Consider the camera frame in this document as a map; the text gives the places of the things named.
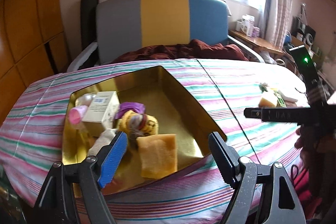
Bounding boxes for small green cardboard box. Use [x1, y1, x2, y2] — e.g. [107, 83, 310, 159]
[273, 90, 286, 107]

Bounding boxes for white foam block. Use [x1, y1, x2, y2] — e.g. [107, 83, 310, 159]
[277, 89, 298, 103]

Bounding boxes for person's right hand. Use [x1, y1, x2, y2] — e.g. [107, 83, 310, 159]
[294, 125, 318, 161]

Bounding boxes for yellow tiger plush toy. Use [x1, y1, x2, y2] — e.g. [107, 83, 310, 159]
[117, 110, 159, 140]

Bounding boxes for cream cardboard box with barcode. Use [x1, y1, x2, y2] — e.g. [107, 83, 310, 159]
[81, 91, 120, 137]

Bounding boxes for purple ribbon bow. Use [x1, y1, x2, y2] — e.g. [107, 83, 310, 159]
[114, 102, 146, 119]

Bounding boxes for pink plastic cup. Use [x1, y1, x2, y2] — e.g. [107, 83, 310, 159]
[68, 105, 88, 125]

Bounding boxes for gold metal tray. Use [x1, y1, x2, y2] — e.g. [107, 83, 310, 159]
[67, 66, 226, 196]

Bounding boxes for white pearly bag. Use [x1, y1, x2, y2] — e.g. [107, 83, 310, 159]
[75, 93, 96, 107]

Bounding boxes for wooden bedside desk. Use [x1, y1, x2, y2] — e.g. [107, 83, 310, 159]
[228, 30, 285, 56]

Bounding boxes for striped bed sheet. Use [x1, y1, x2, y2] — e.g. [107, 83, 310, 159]
[1, 59, 305, 223]

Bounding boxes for white boxes on desk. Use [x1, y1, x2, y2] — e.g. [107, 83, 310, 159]
[235, 14, 260, 38]

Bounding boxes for dark red blanket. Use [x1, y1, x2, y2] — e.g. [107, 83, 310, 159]
[112, 39, 248, 64]

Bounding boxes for wooden wardrobe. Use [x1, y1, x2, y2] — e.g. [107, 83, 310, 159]
[1, 0, 71, 121]

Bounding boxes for black rolled mat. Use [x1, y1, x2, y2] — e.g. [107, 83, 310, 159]
[80, 0, 100, 59]

